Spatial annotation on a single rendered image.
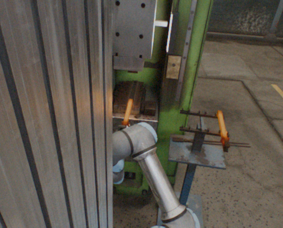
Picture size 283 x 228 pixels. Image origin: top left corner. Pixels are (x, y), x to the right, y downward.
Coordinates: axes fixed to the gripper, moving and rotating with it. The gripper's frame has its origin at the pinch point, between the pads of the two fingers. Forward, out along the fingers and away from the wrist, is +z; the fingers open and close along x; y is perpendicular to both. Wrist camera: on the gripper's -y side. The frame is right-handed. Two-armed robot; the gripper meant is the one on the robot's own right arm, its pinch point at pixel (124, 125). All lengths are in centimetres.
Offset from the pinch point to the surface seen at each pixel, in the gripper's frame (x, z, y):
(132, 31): 0, 27, -53
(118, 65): -8.8, 27.4, -29.4
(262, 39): 338, 629, 89
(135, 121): 5.4, 21.8, 10.7
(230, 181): 108, 56, 101
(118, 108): -8.6, 27.7, 5.0
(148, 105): 13.7, 32.0, 2.4
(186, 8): 32, 41, -66
